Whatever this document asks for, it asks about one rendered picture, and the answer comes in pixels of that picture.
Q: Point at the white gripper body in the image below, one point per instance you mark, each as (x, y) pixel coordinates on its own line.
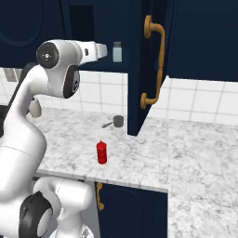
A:
(101, 50)

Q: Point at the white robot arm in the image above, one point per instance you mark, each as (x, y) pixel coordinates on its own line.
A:
(21, 148)

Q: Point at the pale grey shaker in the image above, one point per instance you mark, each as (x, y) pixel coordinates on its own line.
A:
(117, 53)

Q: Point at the navy open cabinet body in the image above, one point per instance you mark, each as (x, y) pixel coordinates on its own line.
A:
(105, 21)

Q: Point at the navy open cabinet door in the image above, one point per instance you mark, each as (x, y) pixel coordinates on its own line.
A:
(138, 68)

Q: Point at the navy arched cabinet door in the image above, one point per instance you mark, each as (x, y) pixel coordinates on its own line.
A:
(21, 24)

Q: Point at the beige shaker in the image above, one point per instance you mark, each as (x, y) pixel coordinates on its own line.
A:
(35, 109)

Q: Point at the red condiment bottle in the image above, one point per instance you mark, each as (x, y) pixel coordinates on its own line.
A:
(101, 153)

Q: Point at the navy base cabinet door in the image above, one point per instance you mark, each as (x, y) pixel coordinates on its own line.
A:
(133, 214)

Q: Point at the small grey saucepan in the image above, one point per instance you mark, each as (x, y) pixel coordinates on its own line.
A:
(118, 121)

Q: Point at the grey wall socket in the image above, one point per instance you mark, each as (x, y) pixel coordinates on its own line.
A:
(10, 75)

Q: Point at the navy wall cabinet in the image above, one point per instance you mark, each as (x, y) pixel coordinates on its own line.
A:
(204, 37)

